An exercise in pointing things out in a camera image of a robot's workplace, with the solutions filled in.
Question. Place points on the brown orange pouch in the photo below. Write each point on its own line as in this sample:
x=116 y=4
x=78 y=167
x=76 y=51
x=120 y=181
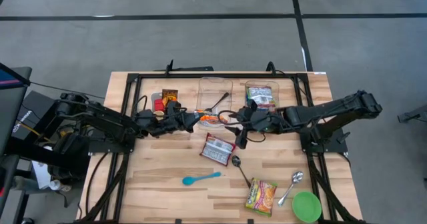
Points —
x=170 y=94

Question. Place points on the teal plastic spoon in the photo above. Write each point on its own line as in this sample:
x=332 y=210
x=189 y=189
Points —
x=188 y=180

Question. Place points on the orange ramen packet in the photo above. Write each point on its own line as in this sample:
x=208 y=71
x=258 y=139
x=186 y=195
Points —
x=213 y=118

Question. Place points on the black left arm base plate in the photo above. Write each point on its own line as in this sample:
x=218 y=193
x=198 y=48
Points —
x=100 y=148

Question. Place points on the black flat bar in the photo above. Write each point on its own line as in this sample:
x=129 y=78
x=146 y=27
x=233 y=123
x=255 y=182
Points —
x=197 y=68

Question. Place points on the red floral spice tin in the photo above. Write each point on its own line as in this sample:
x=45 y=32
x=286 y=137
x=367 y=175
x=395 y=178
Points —
x=159 y=104

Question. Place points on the red roast beef ramen packet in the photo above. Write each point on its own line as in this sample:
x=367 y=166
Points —
x=217 y=149

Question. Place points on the black round device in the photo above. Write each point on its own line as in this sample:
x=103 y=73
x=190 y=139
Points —
x=71 y=144

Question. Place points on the grey furniture leg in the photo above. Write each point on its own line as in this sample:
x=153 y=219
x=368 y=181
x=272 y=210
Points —
x=418 y=114

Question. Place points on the tilted dark display screen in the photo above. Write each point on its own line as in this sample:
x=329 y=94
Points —
x=13 y=110

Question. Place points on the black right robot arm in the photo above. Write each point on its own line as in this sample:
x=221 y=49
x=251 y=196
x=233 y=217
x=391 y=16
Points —
x=333 y=109

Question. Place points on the shiny silver spoon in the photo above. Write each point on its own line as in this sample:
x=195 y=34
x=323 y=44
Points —
x=297 y=176

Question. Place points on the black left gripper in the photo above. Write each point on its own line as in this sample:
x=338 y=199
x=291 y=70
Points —
x=163 y=124

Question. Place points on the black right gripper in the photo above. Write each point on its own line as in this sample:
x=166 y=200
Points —
x=267 y=122

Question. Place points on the green plastic bowl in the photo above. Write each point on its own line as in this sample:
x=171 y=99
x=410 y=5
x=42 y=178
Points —
x=307 y=206

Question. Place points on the green-edged pink ramen packet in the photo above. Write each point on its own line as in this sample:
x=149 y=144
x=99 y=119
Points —
x=262 y=97

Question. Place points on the clear plastic container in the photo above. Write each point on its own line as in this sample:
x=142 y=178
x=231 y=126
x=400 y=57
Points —
x=262 y=82
x=213 y=84

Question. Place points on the black spoon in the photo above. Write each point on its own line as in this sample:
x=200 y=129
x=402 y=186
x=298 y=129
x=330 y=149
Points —
x=220 y=100

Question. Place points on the dark metal spoon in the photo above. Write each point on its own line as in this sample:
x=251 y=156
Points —
x=236 y=160

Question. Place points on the black metal table frame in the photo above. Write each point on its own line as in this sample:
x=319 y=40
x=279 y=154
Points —
x=187 y=75

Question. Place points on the black box white logo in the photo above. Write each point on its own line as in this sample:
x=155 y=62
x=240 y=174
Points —
x=36 y=117

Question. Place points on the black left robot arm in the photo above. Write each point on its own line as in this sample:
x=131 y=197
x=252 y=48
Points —
x=106 y=119

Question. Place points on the white paper sheet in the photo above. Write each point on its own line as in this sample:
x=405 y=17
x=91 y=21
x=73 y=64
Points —
x=40 y=175

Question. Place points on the yellow-green pink ramen packet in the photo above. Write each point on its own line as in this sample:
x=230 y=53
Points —
x=261 y=197

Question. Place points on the white plastic bin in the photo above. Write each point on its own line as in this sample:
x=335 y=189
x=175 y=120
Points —
x=154 y=96

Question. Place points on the black clamp bracket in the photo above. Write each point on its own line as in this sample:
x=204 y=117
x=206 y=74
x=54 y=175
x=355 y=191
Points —
x=271 y=67
x=170 y=67

